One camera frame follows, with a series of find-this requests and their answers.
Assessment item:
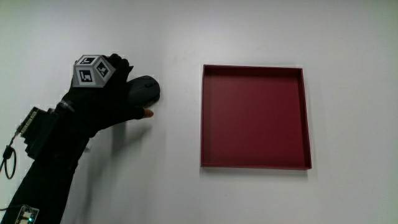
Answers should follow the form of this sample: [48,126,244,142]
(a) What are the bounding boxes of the person's left hand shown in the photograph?
[60,53,155,138]

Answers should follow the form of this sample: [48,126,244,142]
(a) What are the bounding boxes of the black computer mouse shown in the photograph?
[125,75,162,108]

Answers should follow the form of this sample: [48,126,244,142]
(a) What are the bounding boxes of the person's left forearm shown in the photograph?
[0,104,98,224]

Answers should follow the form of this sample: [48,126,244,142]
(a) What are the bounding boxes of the white desk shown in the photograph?
[0,0,398,224]

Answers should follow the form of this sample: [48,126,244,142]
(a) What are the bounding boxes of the black sensor box with connectors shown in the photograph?
[15,106,59,160]

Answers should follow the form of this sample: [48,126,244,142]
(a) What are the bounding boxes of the small white circuit board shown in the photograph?
[14,204,40,224]

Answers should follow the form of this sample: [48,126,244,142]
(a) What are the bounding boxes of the red square tray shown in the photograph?
[200,64,313,170]

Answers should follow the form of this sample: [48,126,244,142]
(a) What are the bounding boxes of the black looped cable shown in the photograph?
[0,130,20,180]

